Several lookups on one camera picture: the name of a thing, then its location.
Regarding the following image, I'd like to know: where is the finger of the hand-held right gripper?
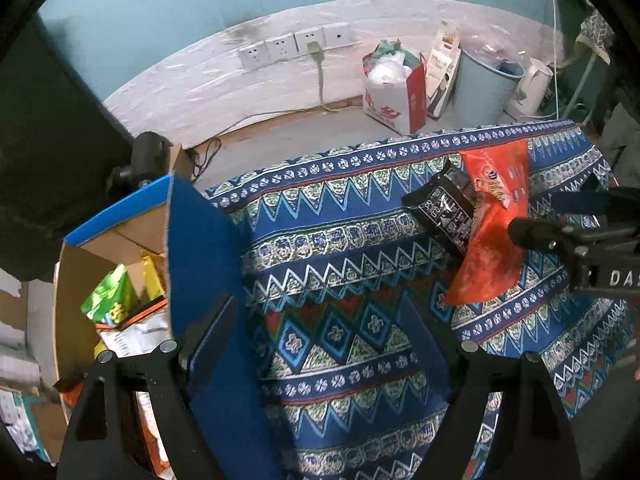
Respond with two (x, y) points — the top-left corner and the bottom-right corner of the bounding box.
(550, 185), (640, 228)
(507, 216), (602, 257)

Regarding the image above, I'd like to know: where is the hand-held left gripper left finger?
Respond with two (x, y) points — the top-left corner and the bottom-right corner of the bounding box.
(56, 294), (240, 480)

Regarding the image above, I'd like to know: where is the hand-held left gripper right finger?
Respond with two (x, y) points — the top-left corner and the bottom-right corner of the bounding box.
(399, 292), (583, 480)

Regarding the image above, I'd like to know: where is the red snack bag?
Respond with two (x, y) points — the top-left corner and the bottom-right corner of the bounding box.
(444, 140), (532, 306)

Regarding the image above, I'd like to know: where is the yellow snack packet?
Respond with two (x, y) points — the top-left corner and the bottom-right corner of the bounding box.
(140, 254), (168, 306)

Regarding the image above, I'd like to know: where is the blue cardboard box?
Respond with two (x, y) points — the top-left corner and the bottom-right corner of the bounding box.
(54, 174), (286, 480)

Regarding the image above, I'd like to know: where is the black snack packet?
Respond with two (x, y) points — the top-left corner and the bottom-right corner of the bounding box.
(401, 160), (481, 256)

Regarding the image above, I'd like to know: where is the white-backed snack bag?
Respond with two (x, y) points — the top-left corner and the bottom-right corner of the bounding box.
(97, 305), (173, 358)

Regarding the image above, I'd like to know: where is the green snack bag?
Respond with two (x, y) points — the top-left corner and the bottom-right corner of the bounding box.
(81, 264), (138, 328)

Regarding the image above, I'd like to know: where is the white electric kettle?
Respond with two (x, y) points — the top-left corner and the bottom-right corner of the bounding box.
(504, 57), (555, 120)

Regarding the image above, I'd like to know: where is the orange snack bag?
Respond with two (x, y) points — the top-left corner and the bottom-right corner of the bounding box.
(135, 390), (173, 480)

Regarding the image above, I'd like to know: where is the patterned blue tablecloth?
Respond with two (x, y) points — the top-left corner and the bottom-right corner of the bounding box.
(202, 119), (631, 480)

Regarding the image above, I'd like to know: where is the pale teal bucket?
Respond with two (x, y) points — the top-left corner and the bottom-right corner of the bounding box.
(450, 42), (526, 126)

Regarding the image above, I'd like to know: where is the brown cardboard box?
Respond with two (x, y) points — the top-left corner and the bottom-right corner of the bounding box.
(167, 144), (199, 182)

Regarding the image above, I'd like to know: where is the black cylindrical device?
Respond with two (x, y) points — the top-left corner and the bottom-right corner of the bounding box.
(107, 131), (173, 193)

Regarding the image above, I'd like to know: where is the white paper bag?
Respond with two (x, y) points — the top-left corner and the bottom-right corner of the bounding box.
(425, 20), (462, 120)

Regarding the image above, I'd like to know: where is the red and white gift bag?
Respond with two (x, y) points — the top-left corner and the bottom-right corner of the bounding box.
(362, 40), (428, 135)

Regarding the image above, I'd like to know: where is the dark cabinet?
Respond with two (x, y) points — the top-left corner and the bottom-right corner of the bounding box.
(0, 10), (138, 281)

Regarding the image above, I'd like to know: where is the black cable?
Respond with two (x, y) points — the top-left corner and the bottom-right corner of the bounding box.
(192, 137), (222, 178)

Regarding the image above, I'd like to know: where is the white hanging cable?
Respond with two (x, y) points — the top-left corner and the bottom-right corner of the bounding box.
(546, 0), (562, 111)

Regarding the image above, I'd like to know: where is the grey plug and cable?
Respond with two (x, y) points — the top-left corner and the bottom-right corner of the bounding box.
(220, 42), (346, 133)

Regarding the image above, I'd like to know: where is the white wall socket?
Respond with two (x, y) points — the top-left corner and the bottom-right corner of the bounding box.
(322, 24), (353, 50)
(239, 42), (271, 71)
(294, 28), (326, 55)
(265, 35), (300, 62)

